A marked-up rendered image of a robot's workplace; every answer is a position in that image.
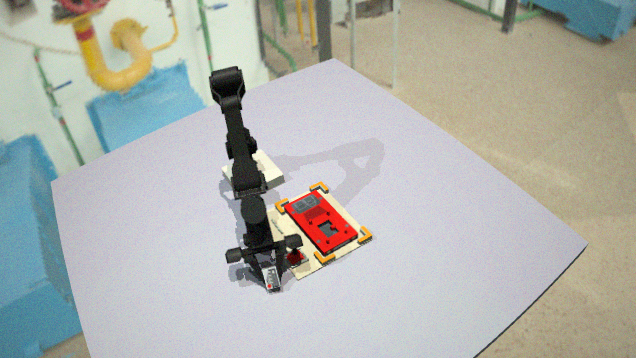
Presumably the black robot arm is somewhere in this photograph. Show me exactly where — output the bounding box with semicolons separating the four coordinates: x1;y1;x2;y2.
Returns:
209;66;268;224

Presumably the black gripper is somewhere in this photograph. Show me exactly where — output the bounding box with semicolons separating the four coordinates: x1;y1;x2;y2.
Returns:
225;218;303;284

